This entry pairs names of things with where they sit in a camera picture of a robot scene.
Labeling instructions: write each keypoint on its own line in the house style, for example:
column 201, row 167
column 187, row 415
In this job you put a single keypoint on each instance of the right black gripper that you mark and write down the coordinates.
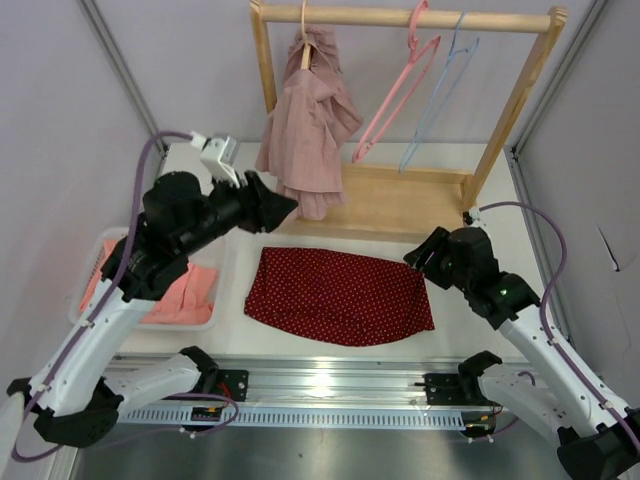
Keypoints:
column 434, row 243

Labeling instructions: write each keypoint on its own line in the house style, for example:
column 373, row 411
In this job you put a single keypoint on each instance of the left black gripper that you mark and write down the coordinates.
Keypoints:
column 274, row 207

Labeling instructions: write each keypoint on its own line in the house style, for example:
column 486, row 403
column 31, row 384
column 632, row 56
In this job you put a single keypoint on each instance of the dusty pink pleated skirt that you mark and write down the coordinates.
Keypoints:
column 313, row 118

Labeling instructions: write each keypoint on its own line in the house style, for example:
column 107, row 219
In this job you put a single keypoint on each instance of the red polka dot cloth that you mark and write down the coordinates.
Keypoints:
column 338, row 298

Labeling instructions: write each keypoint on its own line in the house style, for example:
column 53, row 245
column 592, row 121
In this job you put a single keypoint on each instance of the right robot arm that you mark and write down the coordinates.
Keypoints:
column 594, row 431

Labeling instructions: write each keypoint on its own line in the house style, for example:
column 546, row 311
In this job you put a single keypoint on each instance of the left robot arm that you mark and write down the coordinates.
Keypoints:
column 74, row 402

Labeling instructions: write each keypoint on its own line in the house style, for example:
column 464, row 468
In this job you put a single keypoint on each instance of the blue hanger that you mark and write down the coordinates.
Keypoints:
column 457, row 62

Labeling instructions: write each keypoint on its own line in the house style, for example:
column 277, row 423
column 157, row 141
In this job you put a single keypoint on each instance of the pink hanger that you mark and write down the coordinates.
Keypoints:
column 419, row 63

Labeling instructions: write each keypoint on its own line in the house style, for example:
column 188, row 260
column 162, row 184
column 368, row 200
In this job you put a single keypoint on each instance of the wooden clothes rack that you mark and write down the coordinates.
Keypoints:
column 383, row 203

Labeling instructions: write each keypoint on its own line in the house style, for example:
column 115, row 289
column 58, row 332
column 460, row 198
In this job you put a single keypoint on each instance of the white plastic basket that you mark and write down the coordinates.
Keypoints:
column 215, row 255

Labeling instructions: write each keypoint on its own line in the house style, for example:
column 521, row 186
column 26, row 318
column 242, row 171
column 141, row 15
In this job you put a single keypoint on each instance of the salmon orange cloth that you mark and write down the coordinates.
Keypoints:
column 187, row 302

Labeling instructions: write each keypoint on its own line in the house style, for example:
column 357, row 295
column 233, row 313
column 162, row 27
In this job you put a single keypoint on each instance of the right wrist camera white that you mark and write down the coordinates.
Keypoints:
column 472, row 218

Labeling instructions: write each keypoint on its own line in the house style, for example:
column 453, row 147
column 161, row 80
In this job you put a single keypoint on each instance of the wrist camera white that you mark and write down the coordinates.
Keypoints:
column 472, row 218
column 217, row 154

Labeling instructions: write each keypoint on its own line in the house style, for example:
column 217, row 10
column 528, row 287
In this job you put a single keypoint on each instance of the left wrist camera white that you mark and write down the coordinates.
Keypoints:
column 217, row 154

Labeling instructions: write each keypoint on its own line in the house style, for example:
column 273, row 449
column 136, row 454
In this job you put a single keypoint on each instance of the aluminium mounting rail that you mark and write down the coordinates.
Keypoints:
column 318, row 382

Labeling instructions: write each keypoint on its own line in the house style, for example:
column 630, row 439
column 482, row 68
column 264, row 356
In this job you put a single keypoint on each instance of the white slotted cable duct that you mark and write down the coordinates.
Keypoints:
column 188, row 416

